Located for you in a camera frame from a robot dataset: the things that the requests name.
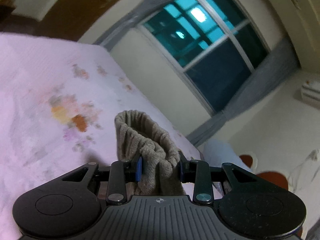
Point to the grey curtain left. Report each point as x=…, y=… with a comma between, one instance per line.
x=116, y=32

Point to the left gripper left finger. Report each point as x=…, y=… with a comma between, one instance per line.
x=69, y=206

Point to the grey fleece pants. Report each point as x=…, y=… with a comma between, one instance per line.
x=136, y=134

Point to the white air conditioner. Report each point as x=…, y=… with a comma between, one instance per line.
x=310, y=92

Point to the window with white frame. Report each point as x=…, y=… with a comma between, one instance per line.
x=211, y=44

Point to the grey curtain right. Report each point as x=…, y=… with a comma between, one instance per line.
x=279, y=65

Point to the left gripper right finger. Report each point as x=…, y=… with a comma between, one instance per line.
x=244, y=203

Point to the red wooden headboard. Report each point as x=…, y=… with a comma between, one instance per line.
x=272, y=176

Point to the pink floral bed sheet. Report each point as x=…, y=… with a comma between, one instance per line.
x=58, y=103

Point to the brown wooden door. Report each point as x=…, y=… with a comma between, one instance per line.
x=65, y=19

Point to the grey curtain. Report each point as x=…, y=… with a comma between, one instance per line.
x=279, y=65
x=116, y=32

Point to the folded light blue quilt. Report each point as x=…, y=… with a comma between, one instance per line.
x=216, y=152

